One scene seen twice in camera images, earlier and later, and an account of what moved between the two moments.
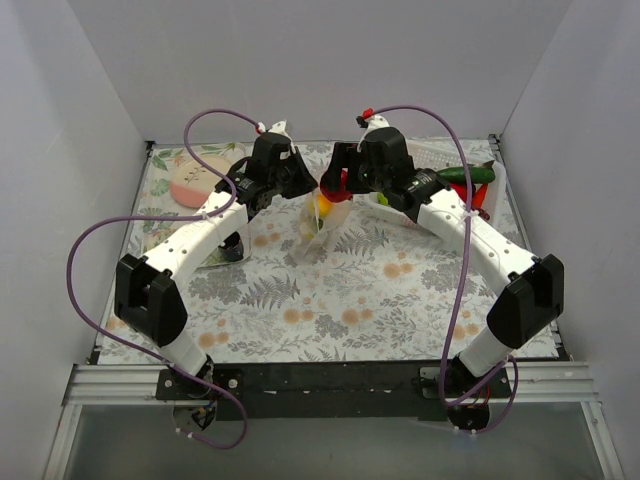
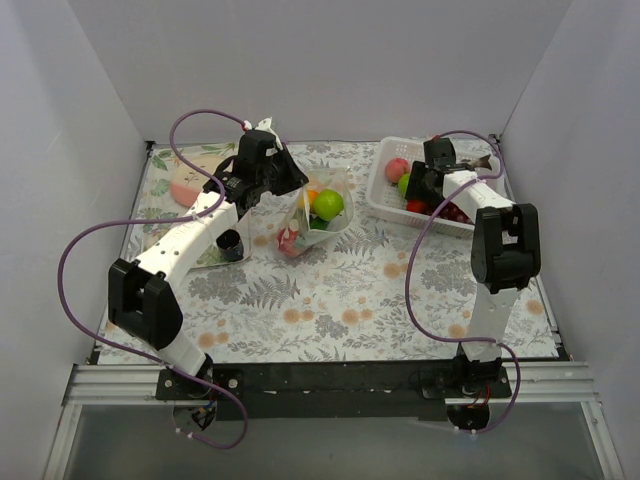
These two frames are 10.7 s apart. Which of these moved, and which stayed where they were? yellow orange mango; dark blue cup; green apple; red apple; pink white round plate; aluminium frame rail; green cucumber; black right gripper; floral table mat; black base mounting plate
Moved: yellow orange mango; red apple; green cucumber; green apple; black right gripper
Stayed: pink white round plate; floral table mat; dark blue cup; aluminium frame rail; black base mounting plate
